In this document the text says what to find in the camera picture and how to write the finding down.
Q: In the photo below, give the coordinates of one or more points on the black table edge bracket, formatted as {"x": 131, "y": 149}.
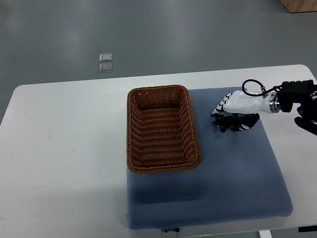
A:
{"x": 307, "y": 229}

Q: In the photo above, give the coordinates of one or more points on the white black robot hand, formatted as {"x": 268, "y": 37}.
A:
{"x": 248, "y": 107}

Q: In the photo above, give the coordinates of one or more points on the blue padded cushion mat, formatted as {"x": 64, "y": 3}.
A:
{"x": 238, "y": 178}

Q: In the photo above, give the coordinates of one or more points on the brown wicker basket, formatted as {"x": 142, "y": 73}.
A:
{"x": 161, "y": 132}

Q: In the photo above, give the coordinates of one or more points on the metal floor plate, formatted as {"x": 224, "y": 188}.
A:
{"x": 105, "y": 57}
{"x": 106, "y": 67}

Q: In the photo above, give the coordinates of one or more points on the wooden box corner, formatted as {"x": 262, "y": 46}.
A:
{"x": 299, "y": 6}

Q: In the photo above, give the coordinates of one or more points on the dark toy crocodile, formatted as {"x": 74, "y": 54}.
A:
{"x": 224, "y": 122}

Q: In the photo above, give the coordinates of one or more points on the upper metal floor plate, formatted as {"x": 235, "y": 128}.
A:
{"x": 105, "y": 57}

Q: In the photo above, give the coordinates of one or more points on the lower metal floor plate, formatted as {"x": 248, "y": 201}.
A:
{"x": 106, "y": 67}

